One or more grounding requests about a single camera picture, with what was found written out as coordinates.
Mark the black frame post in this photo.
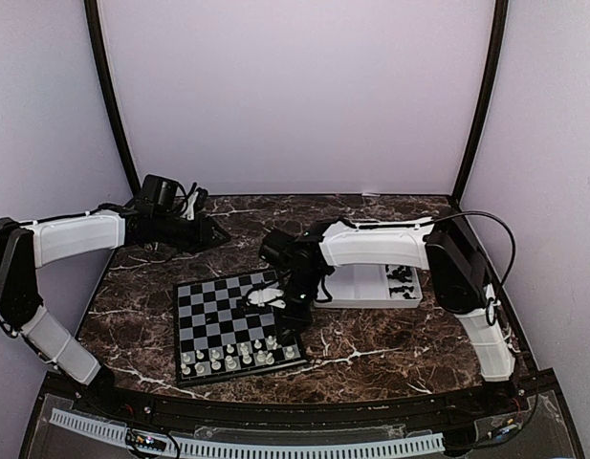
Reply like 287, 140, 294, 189
450, 0, 509, 206
83, 0, 141, 195

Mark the black grey chessboard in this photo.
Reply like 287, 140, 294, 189
173, 270, 307, 387

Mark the right black frame post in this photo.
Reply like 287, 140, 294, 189
450, 0, 509, 206

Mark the white plastic compartment tray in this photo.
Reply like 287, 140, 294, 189
314, 265, 423, 309

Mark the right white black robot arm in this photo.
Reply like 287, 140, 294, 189
245, 213, 515, 415

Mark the white slotted cable duct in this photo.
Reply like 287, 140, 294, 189
49, 408, 446, 458

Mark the left black frame post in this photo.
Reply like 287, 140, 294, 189
83, 0, 141, 195

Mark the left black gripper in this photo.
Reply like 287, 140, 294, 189
153, 211, 230, 254

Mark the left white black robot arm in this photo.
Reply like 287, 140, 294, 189
0, 174, 230, 417

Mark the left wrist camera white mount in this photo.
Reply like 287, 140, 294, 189
181, 183, 208, 221

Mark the pile of black chess pieces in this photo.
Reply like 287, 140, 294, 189
385, 265, 415, 299

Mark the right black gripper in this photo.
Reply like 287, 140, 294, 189
273, 270, 324, 344

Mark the black front rail base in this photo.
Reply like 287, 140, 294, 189
20, 370, 583, 458

